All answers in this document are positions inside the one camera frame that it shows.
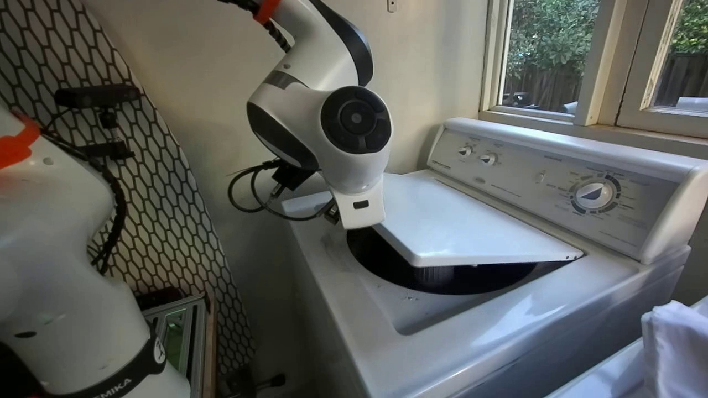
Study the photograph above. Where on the white washing machine lid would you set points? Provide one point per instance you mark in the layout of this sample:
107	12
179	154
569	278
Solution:
457	222

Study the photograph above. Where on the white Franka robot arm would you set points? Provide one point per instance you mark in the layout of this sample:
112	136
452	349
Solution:
324	110

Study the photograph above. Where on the white top-load washing machine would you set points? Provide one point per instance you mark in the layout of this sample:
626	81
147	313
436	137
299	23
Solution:
516	339

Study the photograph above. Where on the dark washer drum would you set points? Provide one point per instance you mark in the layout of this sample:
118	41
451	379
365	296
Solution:
443	278

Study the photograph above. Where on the small washer control knob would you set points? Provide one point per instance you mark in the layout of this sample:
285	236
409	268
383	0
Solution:
488	157
465	151

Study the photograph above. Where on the green framed picture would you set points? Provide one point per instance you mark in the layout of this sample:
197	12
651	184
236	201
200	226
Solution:
179	339

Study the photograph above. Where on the large washer timer knob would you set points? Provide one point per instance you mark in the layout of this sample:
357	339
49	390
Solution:
596	196

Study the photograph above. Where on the white crumpled cloth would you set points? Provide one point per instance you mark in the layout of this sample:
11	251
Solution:
679	349

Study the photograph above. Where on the small wall hook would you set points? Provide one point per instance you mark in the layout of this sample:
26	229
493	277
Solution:
390	4

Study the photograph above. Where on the black mount clip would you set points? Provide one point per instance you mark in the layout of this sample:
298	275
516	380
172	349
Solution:
107	151
96	95

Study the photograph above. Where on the white window frame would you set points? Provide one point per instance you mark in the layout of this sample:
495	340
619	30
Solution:
605	74

